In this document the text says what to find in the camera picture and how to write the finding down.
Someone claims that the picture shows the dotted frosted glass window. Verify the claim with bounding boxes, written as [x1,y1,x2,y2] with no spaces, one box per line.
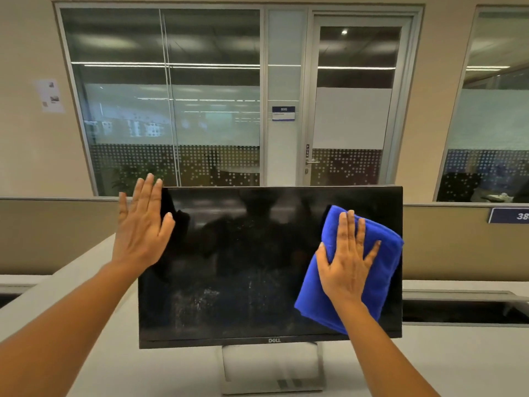
[54,2,265,198]
[434,4,529,203]

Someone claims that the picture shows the person's left hand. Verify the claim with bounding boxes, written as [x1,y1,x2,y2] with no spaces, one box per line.
[109,173,176,280]

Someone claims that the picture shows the black Dell monitor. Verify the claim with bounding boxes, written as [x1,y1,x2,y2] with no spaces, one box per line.
[137,185,404,350]

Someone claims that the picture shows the glass door silver frame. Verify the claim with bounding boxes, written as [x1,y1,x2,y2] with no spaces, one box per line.
[299,8,424,187]

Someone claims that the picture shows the white paper notice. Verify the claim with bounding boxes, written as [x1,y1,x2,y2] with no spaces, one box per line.
[34,79,66,115]

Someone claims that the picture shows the person's right hand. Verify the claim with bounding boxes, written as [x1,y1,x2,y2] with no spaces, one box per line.
[315,210,382,313]

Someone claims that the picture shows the person's right forearm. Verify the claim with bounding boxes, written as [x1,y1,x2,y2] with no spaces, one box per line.
[334,299,441,397]

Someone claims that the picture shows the green potted plant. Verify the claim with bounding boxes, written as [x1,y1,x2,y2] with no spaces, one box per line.
[111,163,166,197]

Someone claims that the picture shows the beige partition panel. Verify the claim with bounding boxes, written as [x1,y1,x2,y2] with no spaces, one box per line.
[0,197,133,276]
[402,202,529,282]

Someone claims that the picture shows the blue microfibre cloth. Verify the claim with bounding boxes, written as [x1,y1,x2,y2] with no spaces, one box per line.
[294,205,405,336]

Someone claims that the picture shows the blue number label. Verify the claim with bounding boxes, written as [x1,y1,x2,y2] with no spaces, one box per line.
[488,207,529,224]

